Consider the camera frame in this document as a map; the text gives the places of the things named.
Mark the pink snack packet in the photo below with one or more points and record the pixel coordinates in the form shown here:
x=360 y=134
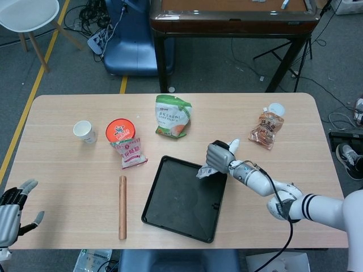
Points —
x=131 y=154

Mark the white power strip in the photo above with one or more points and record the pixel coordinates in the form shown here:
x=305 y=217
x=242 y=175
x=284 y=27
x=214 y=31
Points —
x=97 y=42

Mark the black tripod stand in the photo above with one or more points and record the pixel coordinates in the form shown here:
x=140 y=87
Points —
x=304 y=48

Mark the green white corn starch bag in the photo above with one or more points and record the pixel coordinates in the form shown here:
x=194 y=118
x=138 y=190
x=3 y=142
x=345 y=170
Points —
x=171 y=116

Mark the black flat box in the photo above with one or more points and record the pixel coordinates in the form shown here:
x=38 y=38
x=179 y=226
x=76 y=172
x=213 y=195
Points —
x=344 y=139

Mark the blue padded seat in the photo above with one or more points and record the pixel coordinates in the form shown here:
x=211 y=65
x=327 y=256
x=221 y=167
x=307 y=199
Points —
x=178 y=260

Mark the grey packet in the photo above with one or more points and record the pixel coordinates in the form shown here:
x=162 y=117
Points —
x=205 y=173

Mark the white paper cup stack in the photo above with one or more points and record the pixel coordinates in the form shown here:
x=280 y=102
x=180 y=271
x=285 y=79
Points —
x=83 y=132

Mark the white cardboard box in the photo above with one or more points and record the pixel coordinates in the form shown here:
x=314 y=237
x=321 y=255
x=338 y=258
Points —
x=278 y=262

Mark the wooden rolling pin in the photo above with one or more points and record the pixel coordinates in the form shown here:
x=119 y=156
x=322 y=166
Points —
x=122 y=207

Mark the white chair wooden legs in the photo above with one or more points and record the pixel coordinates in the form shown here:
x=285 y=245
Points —
x=25 y=15

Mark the blue machine base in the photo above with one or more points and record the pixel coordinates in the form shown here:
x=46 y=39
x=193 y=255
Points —
x=133 y=42

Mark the dark brown mahjong table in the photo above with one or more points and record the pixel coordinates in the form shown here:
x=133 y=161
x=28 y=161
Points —
x=232 y=24

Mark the orange sauce spout pouch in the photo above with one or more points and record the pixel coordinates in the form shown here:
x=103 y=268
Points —
x=266 y=131

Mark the black white sneaker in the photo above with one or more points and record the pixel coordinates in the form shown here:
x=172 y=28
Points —
x=350 y=161

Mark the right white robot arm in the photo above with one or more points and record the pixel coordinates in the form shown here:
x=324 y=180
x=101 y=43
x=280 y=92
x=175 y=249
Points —
x=317 y=207

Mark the blue white mahjong tile row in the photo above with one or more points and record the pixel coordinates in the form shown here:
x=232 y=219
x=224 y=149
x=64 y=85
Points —
x=284 y=3

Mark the black square plastic tray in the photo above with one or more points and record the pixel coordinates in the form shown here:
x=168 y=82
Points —
x=181 y=198

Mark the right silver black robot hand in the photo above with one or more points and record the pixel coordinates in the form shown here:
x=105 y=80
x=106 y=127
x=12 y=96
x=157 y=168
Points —
x=219 y=157

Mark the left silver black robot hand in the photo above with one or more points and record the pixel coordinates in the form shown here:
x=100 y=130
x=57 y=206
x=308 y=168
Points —
x=10 y=218

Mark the clear plastic bag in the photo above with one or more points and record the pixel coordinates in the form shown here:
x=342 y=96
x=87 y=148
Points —
x=92 y=260

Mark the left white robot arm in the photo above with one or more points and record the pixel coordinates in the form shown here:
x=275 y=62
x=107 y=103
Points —
x=4 y=258

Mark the white round lid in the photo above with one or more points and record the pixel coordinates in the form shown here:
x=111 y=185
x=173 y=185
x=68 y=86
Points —
x=277 y=107

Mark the white wall adapter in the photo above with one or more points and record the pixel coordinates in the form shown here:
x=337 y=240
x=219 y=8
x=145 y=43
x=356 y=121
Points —
x=359 y=110

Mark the red lidded round tub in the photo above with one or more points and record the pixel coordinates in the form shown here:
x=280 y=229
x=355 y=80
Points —
x=120 y=131

